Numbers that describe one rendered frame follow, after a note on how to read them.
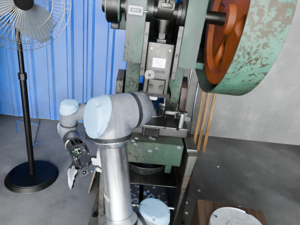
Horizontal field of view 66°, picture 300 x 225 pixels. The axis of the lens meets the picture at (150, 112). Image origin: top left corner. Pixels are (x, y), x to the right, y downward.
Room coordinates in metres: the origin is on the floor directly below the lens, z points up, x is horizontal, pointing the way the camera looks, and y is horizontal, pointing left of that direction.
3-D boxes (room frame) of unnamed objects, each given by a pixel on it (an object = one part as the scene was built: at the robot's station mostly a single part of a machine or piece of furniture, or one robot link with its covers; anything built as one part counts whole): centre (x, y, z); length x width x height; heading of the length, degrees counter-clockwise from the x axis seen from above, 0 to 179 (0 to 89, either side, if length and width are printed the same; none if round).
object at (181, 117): (1.25, -0.19, 0.75); 0.03 x 0.03 x 0.10; 3
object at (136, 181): (1.38, -0.01, 0.31); 0.43 x 0.42 x 0.01; 93
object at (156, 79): (1.33, -0.01, 1.04); 0.17 x 0.15 x 0.30; 3
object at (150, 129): (1.19, -0.02, 0.72); 0.25 x 0.14 x 0.14; 3
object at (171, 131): (1.37, -0.01, 0.68); 0.45 x 0.30 x 0.06; 93
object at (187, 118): (1.38, -0.18, 0.76); 0.17 x 0.06 x 0.10; 93
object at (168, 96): (1.37, -0.01, 0.86); 0.20 x 0.16 x 0.05; 93
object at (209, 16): (1.37, -0.01, 1.33); 0.66 x 0.18 x 0.18; 93
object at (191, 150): (1.52, -0.27, 0.45); 0.92 x 0.12 x 0.90; 3
